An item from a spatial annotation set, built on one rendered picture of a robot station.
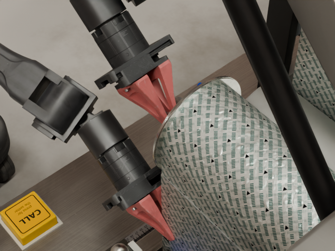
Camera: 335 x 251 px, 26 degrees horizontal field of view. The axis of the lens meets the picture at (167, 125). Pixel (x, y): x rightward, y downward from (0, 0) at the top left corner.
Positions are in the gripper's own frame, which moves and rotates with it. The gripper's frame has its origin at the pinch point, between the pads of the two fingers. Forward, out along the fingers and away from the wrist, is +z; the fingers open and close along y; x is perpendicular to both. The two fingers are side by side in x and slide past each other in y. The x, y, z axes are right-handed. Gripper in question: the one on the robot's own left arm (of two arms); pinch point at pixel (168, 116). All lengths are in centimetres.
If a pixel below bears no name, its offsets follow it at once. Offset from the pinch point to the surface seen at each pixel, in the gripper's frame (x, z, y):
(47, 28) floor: -189, -31, -63
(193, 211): 4.0, 11.1, 5.9
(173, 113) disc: 8.8, -1.2, 3.4
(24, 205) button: -37.0, 3.2, 14.6
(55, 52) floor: -180, -21, -57
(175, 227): -4.5, 13.6, 6.0
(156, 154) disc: 4.4, 2.4, 6.2
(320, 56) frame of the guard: 59, -6, 19
